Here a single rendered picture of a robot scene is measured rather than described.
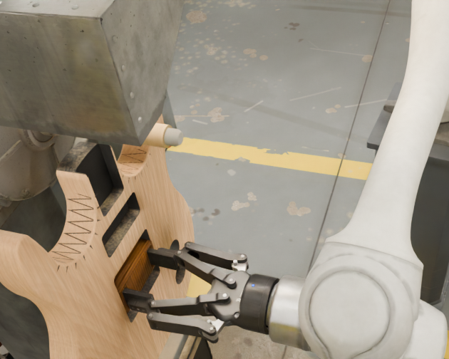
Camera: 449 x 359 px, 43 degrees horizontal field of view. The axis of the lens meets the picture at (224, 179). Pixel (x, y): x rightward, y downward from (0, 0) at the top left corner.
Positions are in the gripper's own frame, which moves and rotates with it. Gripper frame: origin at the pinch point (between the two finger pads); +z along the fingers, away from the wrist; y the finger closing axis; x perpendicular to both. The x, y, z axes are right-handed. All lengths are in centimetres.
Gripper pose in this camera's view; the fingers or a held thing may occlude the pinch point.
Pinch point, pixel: (140, 276)
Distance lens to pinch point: 84.5
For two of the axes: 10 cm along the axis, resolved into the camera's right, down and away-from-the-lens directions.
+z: -9.3, -1.4, 3.4
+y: 3.5, -6.6, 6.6
